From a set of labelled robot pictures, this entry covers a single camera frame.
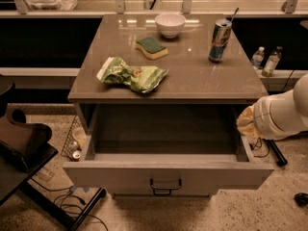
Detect black floor bar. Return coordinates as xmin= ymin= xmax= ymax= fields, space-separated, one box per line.
xmin=265 ymin=140 xmax=288 ymax=167

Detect white bowl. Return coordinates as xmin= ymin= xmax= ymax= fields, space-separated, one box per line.
xmin=155 ymin=13 xmax=186 ymax=39

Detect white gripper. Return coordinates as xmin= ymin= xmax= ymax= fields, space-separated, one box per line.
xmin=236 ymin=93 xmax=298 ymax=140

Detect grey top drawer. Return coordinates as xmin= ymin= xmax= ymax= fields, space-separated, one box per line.
xmin=64 ymin=104 xmax=273 ymax=197

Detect black floor cables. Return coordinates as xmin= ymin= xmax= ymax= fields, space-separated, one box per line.
xmin=30 ymin=176 xmax=110 ymax=231

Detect blue tape cross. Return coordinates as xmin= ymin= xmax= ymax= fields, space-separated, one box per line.
xmin=68 ymin=186 xmax=90 ymax=193

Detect small clear water bottle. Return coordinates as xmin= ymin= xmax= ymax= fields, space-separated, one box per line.
xmin=250 ymin=46 xmax=265 ymax=69

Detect black stand leg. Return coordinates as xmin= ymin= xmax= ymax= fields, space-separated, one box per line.
xmin=20 ymin=183 xmax=108 ymax=231

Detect dark robot base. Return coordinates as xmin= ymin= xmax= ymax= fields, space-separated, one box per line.
xmin=0 ymin=75 xmax=58 ymax=204

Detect clear bottle with yellow liquid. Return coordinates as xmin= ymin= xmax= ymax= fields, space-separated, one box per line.
xmin=261 ymin=46 xmax=282 ymax=77

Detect grey drawer cabinet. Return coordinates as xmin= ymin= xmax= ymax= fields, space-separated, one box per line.
xmin=66 ymin=13 xmax=271 ymax=200

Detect green yellow sponge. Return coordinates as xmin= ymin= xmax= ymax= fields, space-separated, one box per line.
xmin=135 ymin=37 xmax=168 ymax=60

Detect wire basket with trash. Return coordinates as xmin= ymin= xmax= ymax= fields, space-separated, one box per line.
xmin=61 ymin=116 xmax=86 ymax=162

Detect red soda can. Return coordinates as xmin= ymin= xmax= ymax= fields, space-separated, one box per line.
xmin=72 ymin=150 xmax=81 ymax=162

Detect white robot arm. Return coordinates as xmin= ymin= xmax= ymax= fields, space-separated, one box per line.
xmin=237 ymin=74 xmax=308 ymax=140

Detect blue silver energy drink can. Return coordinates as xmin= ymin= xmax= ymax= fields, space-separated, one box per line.
xmin=209 ymin=19 xmax=232 ymax=63

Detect green crumpled chip bag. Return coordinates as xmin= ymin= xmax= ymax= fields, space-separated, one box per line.
xmin=96 ymin=57 xmax=168 ymax=93

